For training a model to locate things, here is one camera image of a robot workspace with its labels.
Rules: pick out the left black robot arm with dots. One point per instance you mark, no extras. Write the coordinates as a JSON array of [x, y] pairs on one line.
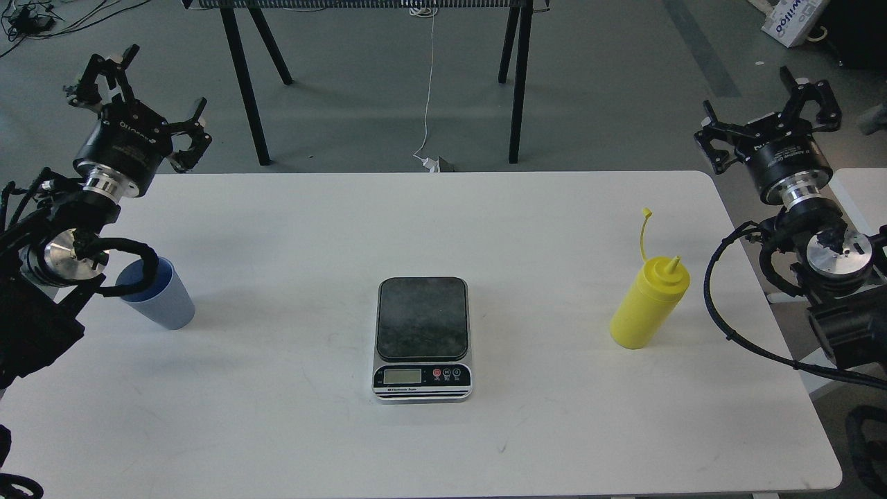
[[54, 259]]

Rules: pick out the yellow squeeze bottle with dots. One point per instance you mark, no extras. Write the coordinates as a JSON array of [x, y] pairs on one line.
[[653, 295]]

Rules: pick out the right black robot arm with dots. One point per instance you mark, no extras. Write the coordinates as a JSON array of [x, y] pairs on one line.
[[807, 249]]

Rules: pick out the digital kitchen scale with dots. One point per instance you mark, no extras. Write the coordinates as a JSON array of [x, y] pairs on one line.
[[422, 341]]

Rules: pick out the black trestle table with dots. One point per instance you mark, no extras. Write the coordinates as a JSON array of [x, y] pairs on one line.
[[293, 59]]

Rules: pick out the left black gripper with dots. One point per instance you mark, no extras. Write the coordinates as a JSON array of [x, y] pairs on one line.
[[125, 149]]

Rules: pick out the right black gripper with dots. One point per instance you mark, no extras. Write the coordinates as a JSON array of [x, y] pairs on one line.
[[775, 149]]

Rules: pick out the white cardboard box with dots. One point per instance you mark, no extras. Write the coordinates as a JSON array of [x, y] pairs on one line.
[[790, 22]]

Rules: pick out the blue plastic cup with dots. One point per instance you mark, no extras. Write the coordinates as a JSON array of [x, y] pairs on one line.
[[166, 301]]

